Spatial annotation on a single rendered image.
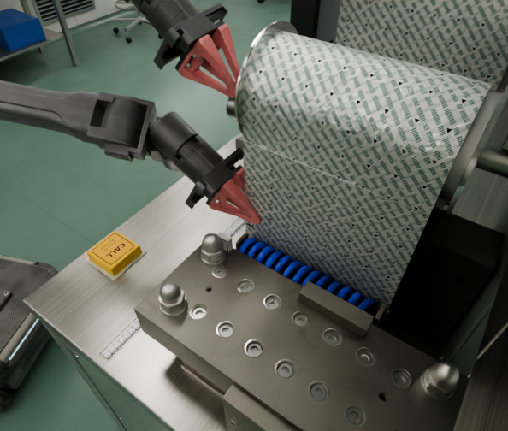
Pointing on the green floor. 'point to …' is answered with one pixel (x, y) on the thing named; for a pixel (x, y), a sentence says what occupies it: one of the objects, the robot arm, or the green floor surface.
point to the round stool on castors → (130, 18)
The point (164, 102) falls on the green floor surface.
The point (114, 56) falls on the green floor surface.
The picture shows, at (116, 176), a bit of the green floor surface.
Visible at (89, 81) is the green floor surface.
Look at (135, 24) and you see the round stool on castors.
